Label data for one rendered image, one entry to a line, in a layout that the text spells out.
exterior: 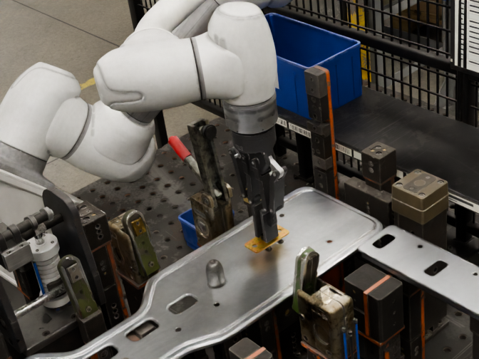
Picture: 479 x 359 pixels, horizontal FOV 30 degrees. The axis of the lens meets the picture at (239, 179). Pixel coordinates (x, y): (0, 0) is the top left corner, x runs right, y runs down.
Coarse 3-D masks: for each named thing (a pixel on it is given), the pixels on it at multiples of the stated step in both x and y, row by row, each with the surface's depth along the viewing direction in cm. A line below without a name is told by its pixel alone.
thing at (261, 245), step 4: (280, 228) 166; (280, 232) 165; (284, 232) 165; (288, 232) 165; (260, 236) 165; (280, 236) 164; (252, 240) 164; (256, 240) 164; (260, 240) 164; (272, 240) 163; (276, 240) 163; (244, 244) 163; (248, 244) 163; (252, 244) 163; (256, 244) 163; (260, 244) 163; (264, 244) 163; (268, 244) 162; (248, 248) 162; (252, 248) 162; (256, 248) 162; (260, 248) 162; (264, 248) 162; (256, 252) 161
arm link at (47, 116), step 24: (24, 72) 214; (48, 72) 211; (24, 96) 209; (48, 96) 209; (72, 96) 213; (0, 120) 210; (24, 120) 208; (48, 120) 210; (72, 120) 213; (24, 144) 209; (48, 144) 212; (72, 144) 214
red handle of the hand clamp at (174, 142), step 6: (174, 138) 175; (174, 144) 174; (180, 144) 174; (174, 150) 175; (180, 150) 174; (186, 150) 174; (180, 156) 174; (186, 156) 173; (186, 162) 174; (192, 162) 173; (192, 168) 173; (198, 174) 172; (216, 192) 171; (216, 198) 171
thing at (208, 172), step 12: (204, 120) 165; (192, 132) 165; (204, 132) 162; (216, 132) 164; (192, 144) 167; (204, 144) 167; (204, 156) 167; (216, 156) 168; (204, 168) 167; (216, 168) 170; (204, 180) 169; (216, 180) 171; (216, 204) 171
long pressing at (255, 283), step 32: (320, 192) 180; (288, 224) 171; (320, 224) 170; (352, 224) 169; (192, 256) 166; (224, 256) 165; (256, 256) 164; (288, 256) 163; (320, 256) 162; (160, 288) 160; (192, 288) 159; (224, 288) 158; (256, 288) 157; (288, 288) 156; (128, 320) 153; (160, 320) 153; (192, 320) 152; (224, 320) 151; (256, 320) 151; (64, 352) 149; (96, 352) 148; (128, 352) 147; (160, 352) 146; (192, 352) 147
